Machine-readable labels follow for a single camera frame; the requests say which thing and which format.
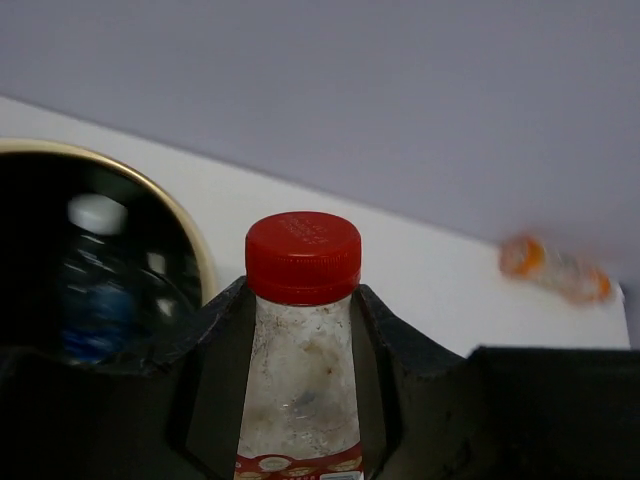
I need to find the black bin with gold rim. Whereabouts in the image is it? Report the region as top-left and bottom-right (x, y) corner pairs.
(1, 138), (217, 368)

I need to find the orange label plastic bottle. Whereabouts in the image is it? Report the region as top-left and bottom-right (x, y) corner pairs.
(498, 235), (615, 305)

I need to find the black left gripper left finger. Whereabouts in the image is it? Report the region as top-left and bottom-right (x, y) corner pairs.
(1, 278), (250, 479)

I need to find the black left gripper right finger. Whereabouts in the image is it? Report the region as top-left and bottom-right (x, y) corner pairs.
(352, 285), (639, 479)

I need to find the red cap red-label bottle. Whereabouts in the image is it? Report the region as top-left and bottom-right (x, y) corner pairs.
(234, 211), (364, 479)

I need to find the crushed clear blue-label bottle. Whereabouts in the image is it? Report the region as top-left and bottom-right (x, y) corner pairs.
(58, 193), (200, 365)

